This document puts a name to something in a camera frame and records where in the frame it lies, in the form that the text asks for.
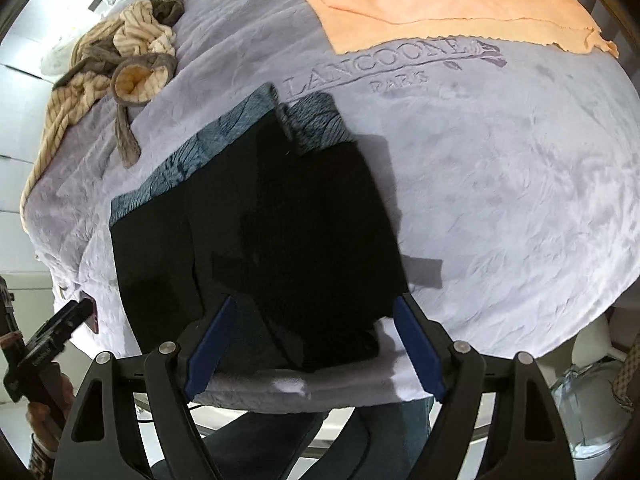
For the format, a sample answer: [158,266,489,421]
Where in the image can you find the peach orange cloth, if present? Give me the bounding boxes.
[307,0,618,55]

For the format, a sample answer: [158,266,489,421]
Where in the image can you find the smartphone with red case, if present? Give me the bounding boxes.
[79,290,99,334]

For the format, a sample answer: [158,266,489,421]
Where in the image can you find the beige striped fleece robe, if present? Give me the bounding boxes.
[18,0,184,223]

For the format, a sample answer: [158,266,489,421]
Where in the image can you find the black pants with patterned waistband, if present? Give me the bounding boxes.
[110,84,408,373]

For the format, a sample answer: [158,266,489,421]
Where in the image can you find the person's left hand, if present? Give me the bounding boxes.
[26,372,75,454]

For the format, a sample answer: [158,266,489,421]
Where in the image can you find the lavender embossed plush blanket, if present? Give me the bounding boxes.
[19,0,640,416]

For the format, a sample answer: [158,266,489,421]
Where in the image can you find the clear plastic container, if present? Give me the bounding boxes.
[551,360,631,460]

